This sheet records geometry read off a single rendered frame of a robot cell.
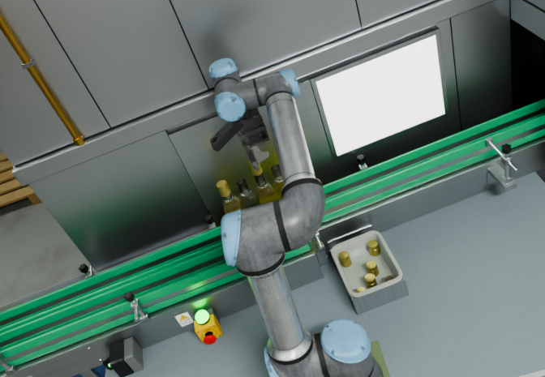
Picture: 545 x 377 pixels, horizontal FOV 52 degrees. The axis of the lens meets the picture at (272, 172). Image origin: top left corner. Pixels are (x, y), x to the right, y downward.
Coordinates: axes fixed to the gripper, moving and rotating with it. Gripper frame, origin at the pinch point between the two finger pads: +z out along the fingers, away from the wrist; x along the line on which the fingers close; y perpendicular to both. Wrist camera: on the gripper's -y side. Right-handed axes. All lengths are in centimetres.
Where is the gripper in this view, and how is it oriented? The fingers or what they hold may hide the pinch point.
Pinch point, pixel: (253, 164)
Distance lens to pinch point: 171.2
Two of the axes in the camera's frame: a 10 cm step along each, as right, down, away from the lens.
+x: -2.3, -5.8, 7.8
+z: 2.9, 7.3, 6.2
